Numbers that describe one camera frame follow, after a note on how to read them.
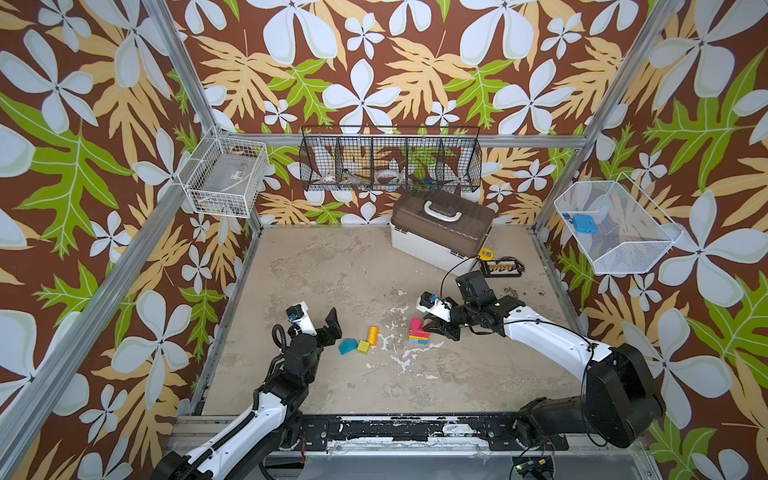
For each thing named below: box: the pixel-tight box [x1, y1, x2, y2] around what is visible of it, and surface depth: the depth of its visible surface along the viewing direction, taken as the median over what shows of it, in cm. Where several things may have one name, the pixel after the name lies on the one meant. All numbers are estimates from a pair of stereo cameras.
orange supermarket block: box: [368, 326, 381, 347], surface depth 93 cm
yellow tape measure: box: [478, 247, 495, 261], surface depth 112 cm
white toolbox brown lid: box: [390, 190, 495, 277], surface depth 100 cm
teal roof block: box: [338, 338, 359, 355], surface depth 90 cm
